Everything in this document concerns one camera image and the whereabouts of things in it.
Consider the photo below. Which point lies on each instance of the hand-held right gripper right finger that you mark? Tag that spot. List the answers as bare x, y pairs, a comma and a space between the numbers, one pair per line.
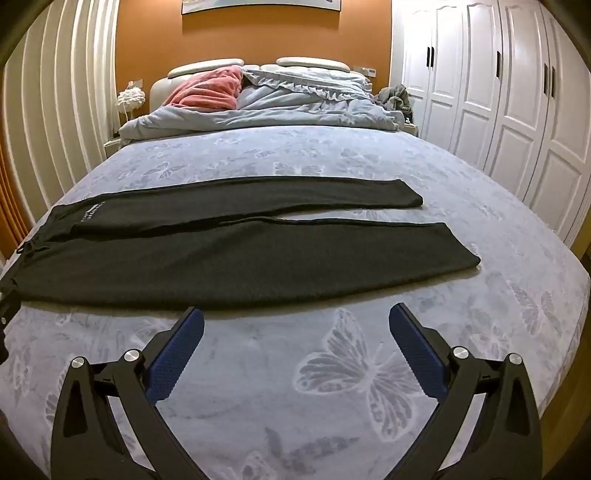
415, 355

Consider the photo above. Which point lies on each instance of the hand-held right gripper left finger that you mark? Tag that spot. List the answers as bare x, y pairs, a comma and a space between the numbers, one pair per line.
178, 355

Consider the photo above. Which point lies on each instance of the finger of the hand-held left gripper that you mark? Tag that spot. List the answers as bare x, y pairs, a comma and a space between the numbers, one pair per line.
5, 304

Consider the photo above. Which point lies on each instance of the dark grey pants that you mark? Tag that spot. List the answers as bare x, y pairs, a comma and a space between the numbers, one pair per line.
231, 258

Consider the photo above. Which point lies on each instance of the orange curtain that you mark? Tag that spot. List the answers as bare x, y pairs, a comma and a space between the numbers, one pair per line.
11, 198

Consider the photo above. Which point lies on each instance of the white nightstand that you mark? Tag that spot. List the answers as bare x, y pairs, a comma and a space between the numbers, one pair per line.
112, 147

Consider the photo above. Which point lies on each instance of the white striped curtain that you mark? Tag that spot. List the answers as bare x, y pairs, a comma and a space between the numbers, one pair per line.
60, 101

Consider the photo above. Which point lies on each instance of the bed with butterfly sheet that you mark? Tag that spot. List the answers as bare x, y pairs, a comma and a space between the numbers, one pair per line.
323, 152

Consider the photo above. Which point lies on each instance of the white feather lamp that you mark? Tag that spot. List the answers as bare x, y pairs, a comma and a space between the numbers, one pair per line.
131, 99

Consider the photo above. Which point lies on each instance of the grey clothes pile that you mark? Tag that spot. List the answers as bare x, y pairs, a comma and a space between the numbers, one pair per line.
395, 97

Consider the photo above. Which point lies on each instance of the grey-blue ruffled duvet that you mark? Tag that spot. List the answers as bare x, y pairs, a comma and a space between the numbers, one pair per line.
286, 115

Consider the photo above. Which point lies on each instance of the white panelled wardrobe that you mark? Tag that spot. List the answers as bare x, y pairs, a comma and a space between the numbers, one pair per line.
498, 83

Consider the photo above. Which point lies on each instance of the wall switch panel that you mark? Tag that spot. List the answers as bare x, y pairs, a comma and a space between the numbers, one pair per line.
365, 71

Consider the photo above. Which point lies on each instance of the framed wall picture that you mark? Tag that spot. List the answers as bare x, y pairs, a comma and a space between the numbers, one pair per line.
258, 5

